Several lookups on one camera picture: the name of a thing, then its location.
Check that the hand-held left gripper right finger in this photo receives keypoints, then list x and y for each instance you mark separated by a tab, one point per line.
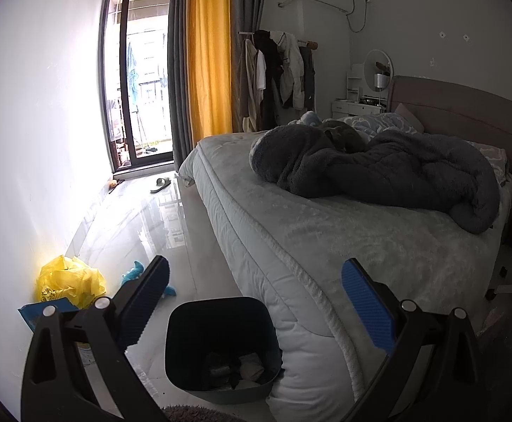
368	305

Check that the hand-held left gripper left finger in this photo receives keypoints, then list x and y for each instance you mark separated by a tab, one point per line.
143	303

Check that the dark plastic waste bin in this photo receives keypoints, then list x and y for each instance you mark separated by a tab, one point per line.
220	321

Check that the teal dinosaur plush toy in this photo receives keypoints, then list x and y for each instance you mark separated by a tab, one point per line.
132	274

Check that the bed with grey fleece cover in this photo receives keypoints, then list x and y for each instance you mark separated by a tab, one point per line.
326	246

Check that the yellow plastic bag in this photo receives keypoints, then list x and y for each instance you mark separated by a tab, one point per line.
69	281

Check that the blue printed packet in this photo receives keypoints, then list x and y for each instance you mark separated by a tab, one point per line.
36	312

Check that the grey slipper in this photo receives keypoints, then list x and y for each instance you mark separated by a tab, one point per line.
161	184

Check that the small orange object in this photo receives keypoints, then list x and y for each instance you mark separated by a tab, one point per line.
112	183

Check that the grey shaggy rug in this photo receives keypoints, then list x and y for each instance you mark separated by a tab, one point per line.
203	415

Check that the dark grey fleece blanket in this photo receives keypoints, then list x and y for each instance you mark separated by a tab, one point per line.
392	171

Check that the white chair base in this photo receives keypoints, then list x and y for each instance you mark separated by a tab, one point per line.
511	289

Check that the grey cat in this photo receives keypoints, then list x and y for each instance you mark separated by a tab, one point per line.
346	136

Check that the blue patterned pillow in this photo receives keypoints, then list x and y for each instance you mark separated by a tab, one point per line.
383	123

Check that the pale patterned pillow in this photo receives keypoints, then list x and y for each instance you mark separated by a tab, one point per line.
491	154

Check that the beige pillow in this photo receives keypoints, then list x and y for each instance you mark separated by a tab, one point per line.
409	114

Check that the light blue plush toy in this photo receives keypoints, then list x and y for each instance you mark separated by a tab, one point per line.
311	118

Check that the white dresser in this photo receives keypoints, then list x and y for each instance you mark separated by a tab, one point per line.
348	107

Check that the beige upholstered headboard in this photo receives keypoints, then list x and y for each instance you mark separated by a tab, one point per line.
462	110

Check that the white desktop shelf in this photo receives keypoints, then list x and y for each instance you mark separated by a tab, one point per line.
355	81

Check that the white table lamp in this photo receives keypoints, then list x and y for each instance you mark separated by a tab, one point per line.
380	80

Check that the black framed balcony door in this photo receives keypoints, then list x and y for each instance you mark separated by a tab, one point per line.
121	74

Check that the grey curtain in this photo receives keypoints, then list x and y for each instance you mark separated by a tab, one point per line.
179	74
245	9

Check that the dark hanging pants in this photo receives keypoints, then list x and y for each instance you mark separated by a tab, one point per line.
308	79

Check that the beige hanging coat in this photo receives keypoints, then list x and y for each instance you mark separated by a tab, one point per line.
249	83

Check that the round white mirror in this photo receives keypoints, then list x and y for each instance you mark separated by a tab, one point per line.
377	59

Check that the white hanging jacket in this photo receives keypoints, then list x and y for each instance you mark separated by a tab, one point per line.
293	70

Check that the black hanging coat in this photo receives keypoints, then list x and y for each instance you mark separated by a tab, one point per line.
271	70

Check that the white hanging shirt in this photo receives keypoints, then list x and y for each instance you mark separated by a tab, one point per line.
261	72

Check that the yellow curtain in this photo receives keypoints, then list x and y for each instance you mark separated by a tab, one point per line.
209	52

